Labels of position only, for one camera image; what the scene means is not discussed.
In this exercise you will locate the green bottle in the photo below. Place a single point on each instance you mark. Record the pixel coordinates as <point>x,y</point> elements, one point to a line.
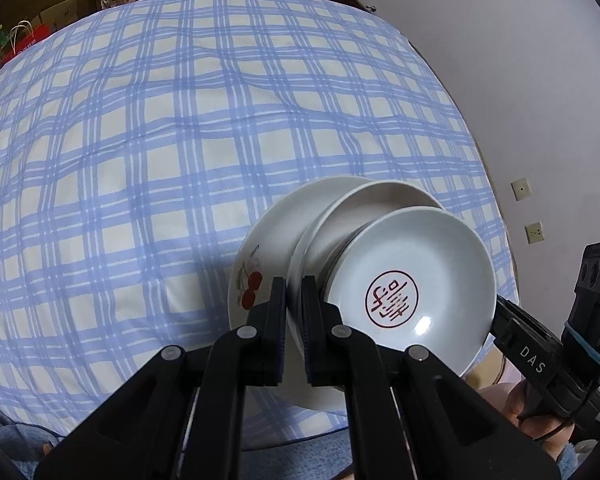
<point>0,37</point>

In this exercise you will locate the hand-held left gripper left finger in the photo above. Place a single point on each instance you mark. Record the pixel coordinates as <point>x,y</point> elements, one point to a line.
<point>279,330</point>

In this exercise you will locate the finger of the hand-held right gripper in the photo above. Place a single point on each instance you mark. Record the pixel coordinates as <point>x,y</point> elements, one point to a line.
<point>525,345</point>

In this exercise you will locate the blue rubber band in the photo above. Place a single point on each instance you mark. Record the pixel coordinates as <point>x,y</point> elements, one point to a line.
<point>587,347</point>

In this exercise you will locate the person's right hand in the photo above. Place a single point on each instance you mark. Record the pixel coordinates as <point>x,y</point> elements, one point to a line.
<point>517,405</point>

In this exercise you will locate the beige wall socket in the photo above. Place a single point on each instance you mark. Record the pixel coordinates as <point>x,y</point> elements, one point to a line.
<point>533,233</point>
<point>520,189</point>

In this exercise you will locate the red paper bag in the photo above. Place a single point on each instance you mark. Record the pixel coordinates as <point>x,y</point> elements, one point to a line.
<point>27,42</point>

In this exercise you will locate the cardboard box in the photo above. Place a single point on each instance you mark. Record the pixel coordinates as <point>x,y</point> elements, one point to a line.
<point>60,10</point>

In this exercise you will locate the white cherry print plate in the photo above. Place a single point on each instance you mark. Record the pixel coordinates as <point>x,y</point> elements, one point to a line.
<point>260,245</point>

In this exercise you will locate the large white bowl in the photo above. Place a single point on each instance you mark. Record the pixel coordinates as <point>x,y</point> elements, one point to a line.
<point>370,210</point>

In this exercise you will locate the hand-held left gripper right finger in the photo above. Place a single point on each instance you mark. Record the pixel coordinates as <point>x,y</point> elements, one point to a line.
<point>307,330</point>

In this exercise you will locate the blue plaid cloth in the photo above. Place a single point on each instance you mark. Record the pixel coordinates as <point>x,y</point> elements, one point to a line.
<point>180,160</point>

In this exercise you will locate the blue fleece cloth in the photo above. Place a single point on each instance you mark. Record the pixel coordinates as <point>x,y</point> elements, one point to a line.
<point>10,440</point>

